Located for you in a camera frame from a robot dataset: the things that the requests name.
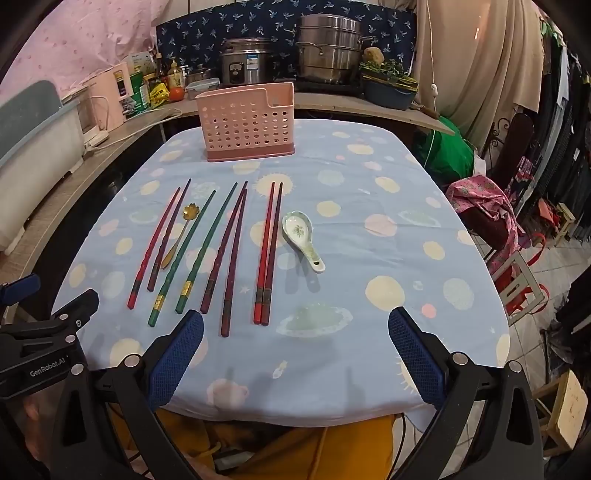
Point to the white power strip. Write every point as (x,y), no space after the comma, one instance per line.
(96,139)

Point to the person's yellow trousers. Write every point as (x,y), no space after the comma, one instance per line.
(323,452)

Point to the navy patterned cloth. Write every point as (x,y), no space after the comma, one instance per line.
(203,32)

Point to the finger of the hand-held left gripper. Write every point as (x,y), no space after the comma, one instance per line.
(18,287)
(78,309)

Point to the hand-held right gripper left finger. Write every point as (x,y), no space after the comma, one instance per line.
(175,364)

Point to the green chopstick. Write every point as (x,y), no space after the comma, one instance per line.
(207,249)
(182,261)

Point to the dark sauce bottle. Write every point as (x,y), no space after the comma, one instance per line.
(160,69)

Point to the red plastic stool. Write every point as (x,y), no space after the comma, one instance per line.
(531,295)

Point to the clear plastic food container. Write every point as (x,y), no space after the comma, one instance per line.
(203,88)

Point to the steel steamer pot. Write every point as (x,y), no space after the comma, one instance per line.
(328,50)

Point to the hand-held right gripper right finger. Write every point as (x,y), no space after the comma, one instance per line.
(415,360)

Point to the blue printed tablecloth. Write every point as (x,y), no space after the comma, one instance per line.
(369,277)

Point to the pink kitchen appliance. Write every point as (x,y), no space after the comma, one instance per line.
(111,97)

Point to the brown potato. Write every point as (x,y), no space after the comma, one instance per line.
(373,55)

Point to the black induction cooker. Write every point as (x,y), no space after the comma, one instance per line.
(323,86)

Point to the red chopstick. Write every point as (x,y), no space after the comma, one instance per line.
(152,251)
(264,254)

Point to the green leafy vegetables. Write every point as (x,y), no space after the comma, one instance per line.
(388,73)

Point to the dark metal chair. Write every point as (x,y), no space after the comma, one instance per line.
(519,138)

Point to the blue basin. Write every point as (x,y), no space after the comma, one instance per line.
(388,97)

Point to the pink patterned curtain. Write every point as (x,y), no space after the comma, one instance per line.
(69,37)

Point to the yellow liquid bottle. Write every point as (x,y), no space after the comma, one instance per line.
(175,77)

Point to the small pot with lid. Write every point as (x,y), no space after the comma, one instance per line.
(201,74)

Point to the red tomato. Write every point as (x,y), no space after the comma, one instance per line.
(176,94)

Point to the hanging clothes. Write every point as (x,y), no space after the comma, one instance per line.
(565,129)

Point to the steel rice cooker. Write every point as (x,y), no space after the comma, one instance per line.
(247,64)

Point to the wooden stool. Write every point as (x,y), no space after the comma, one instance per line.
(570,410)

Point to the pink perforated utensil basket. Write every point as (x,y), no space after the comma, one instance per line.
(244,124)

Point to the gold flower-shaped spoon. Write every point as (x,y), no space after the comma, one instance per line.
(190,211)

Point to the yellow packet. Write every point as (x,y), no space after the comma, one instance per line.
(158,96)

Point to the dark maroon chopstick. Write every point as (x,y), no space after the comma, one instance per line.
(273,254)
(225,247)
(168,237)
(234,263)

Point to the beige curtain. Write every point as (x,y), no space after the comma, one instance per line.
(480,69)

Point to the white ceramic soup spoon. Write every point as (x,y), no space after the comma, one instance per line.
(295,228)

